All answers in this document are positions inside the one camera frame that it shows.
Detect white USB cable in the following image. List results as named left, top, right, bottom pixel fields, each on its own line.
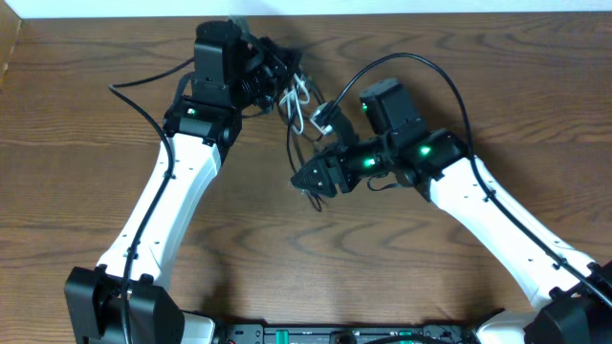
left=278, top=72, right=312, bottom=137

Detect black USB cable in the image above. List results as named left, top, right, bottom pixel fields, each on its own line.
left=276, top=71, right=331, bottom=213

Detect camera black cable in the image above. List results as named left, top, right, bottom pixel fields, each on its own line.
left=329, top=52, right=612, bottom=310
left=108, top=56, right=197, bottom=344

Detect right camera black cable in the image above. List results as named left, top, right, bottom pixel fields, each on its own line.
left=329, top=52, right=612, bottom=310

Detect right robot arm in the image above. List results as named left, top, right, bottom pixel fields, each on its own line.
left=291, top=78, right=611, bottom=343

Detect left camera black cable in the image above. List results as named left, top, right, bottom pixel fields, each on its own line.
left=108, top=56, right=197, bottom=344

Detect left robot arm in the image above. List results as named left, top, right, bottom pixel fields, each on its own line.
left=64, top=17, right=301, bottom=344

